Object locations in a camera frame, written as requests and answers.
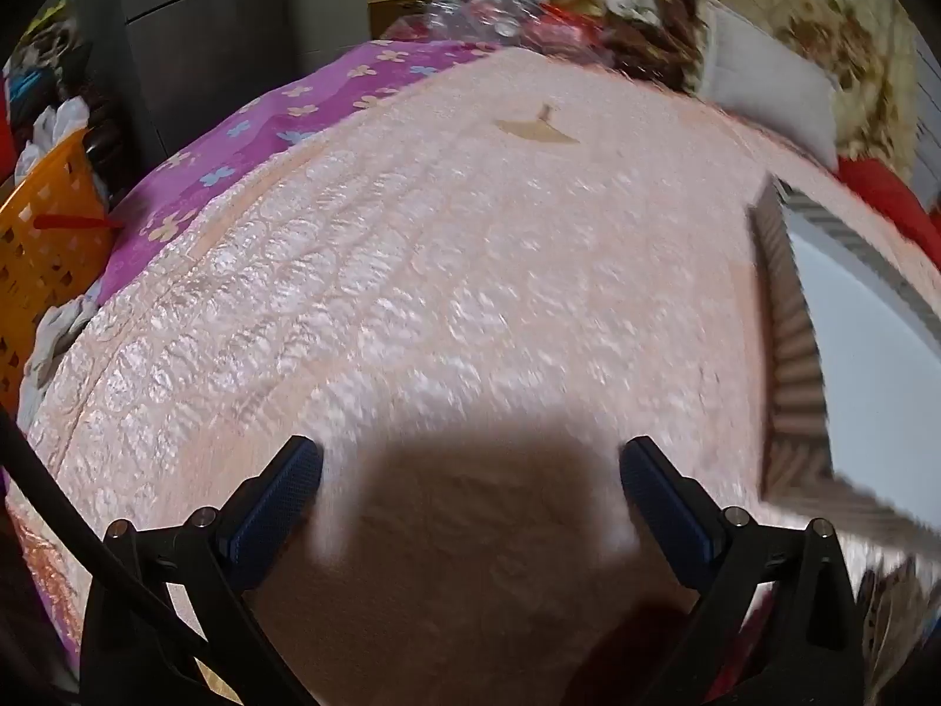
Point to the pink textured blanket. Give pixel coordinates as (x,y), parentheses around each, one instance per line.
(478,272)

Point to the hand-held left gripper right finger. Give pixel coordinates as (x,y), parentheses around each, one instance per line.
(665,507)

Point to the striped cardboard box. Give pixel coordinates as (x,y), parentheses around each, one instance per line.
(790,338)

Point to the orange plastic basket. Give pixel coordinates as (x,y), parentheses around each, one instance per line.
(44,250)

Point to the white cloth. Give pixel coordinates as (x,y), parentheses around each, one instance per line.
(55,338)
(55,129)

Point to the grey refrigerator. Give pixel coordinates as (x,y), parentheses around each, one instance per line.
(206,29)

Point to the cream floral quilt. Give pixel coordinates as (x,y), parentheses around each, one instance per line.
(845,37)

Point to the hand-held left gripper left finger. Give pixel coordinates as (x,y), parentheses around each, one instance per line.
(276,504)

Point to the grey pillow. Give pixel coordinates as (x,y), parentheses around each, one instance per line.
(764,73)

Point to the clear plastic bags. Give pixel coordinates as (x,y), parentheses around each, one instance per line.
(485,7)

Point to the brown floral quilt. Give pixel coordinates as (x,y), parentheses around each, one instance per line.
(654,22)

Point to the red pillow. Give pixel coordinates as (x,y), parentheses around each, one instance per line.
(889,198)

